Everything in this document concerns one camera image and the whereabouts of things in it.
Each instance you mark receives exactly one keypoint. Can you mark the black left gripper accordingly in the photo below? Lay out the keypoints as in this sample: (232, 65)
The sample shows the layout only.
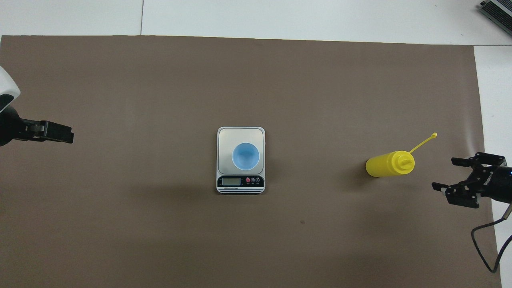
(8, 126)

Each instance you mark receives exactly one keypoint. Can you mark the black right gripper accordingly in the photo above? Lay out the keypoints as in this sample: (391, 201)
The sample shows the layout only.
(498, 184)

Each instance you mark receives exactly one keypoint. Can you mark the yellow squeeze bottle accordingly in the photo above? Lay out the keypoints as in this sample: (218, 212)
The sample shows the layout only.
(384, 164)

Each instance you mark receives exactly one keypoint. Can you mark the light blue plastic cup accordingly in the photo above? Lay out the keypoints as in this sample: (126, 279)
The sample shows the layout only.
(246, 156)

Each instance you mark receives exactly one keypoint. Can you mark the silver digital kitchen scale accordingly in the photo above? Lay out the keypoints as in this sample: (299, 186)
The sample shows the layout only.
(240, 182)

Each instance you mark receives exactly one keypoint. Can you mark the grey ribbed metal device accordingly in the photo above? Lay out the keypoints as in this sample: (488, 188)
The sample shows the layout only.
(500, 12)

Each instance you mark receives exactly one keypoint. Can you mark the brown table mat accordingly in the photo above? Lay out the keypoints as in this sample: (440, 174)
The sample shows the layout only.
(240, 80)

